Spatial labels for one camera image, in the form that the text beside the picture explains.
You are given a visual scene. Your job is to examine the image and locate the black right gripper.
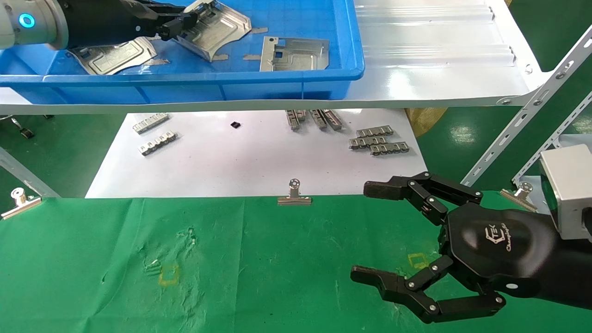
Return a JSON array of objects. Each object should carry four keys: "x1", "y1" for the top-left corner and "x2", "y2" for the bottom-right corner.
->
[{"x1": 350, "y1": 171, "x2": 562, "y2": 324}]

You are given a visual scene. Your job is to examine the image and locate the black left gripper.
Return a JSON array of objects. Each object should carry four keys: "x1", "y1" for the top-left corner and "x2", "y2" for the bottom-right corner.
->
[{"x1": 88, "y1": 0, "x2": 200, "y2": 44}]

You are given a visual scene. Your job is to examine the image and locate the bent sheet metal plate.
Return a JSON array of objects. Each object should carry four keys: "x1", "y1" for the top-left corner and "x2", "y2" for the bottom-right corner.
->
[
  {"x1": 173, "y1": 0, "x2": 252, "y2": 63},
  {"x1": 68, "y1": 37, "x2": 158, "y2": 76}
]

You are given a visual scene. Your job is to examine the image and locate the blue plastic bin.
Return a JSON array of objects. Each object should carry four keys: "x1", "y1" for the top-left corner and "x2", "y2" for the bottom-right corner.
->
[{"x1": 0, "y1": 0, "x2": 365, "y2": 105}]

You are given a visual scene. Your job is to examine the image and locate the silver binder clip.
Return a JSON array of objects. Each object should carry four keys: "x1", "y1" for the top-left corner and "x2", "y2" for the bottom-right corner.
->
[
  {"x1": 499, "y1": 183, "x2": 539, "y2": 213},
  {"x1": 277, "y1": 179, "x2": 313, "y2": 206},
  {"x1": 1, "y1": 187, "x2": 42, "y2": 220}
]

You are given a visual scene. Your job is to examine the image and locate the green cloth mat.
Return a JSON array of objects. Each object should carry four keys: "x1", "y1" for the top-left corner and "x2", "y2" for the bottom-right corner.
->
[{"x1": 0, "y1": 191, "x2": 592, "y2": 333}]

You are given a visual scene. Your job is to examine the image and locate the brown cardboard piece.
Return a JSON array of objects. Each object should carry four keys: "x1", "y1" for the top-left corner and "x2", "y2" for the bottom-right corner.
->
[{"x1": 405, "y1": 108, "x2": 448, "y2": 138}]

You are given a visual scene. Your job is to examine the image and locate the flat sheet metal plate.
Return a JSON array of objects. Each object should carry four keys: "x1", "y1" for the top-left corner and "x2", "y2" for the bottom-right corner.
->
[{"x1": 259, "y1": 37, "x2": 330, "y2": 73}]

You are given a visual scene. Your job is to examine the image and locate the white paper sheet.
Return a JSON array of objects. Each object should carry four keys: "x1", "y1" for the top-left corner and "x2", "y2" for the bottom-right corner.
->
[{"x1": 86, "y1": 109, "x2": 428, "y2": 199}]

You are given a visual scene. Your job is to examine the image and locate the white metal shelf board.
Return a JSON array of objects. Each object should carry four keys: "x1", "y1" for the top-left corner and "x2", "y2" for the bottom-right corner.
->
[{"x1": 0, "y1": 0, "x2": 551, "y2": 115}]

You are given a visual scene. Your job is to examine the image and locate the black caster wheel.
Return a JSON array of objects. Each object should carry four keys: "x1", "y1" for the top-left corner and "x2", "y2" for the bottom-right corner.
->
[{"x1": 8, "y1": 116, "x2": 36, "y2": 140}]

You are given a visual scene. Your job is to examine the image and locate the white perforated angle bar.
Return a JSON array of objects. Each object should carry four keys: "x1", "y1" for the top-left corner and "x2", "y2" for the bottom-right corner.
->
[
  {"x1": 462, "y1": 24, "x2": 592, "y2": 187},
  {"x1": 511, "y1": 90, "x2": 592, "y2": 185}
]

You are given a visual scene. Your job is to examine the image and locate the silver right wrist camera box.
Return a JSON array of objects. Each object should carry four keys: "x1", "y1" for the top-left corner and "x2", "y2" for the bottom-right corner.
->
[{"x1": 539, "y1": 144, "x2": 592, "y2": 240}]

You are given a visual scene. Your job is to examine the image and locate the grey metal frame bar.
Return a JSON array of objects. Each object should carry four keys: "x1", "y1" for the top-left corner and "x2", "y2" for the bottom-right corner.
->
[{"x1": 0, "y1": 147, "x2": 61, "y2": 198}]

